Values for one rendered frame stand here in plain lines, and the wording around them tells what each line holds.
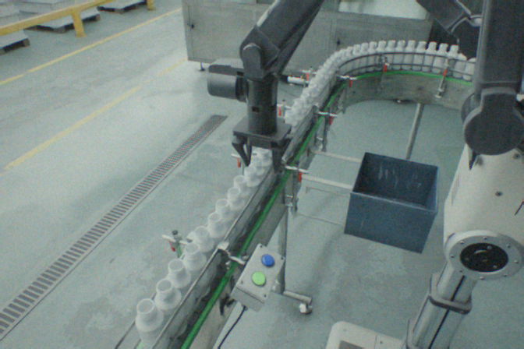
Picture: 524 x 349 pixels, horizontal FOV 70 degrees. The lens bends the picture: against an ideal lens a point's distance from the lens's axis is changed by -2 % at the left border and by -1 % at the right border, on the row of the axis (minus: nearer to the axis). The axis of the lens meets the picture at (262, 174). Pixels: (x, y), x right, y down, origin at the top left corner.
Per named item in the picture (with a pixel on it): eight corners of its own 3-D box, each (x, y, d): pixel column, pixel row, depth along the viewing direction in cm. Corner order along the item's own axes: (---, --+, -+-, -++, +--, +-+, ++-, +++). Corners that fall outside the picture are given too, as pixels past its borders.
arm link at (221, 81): (261, 46, 59) (279, 32, 66) (196, 38, 63) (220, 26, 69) (261, 114, 66) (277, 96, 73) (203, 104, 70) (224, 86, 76)
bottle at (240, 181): (231, 214, 125) (228, 174, 116) (249, 212, 126) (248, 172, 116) (234, 227, 121) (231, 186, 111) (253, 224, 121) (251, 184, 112)
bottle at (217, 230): (208, 267, 107) (203, 225, 97) (209, 251, 112) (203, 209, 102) (229, 266, 108) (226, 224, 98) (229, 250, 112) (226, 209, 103)
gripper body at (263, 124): (281, 149, 71) (281, 113, 66) (231, 138, 74) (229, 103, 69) (292, 132, 75) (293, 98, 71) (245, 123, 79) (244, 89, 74)
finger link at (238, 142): (263, 180, 76) (263, 139, 71) (231, 171, 78) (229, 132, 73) (276, 162, 81) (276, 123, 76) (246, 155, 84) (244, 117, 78)
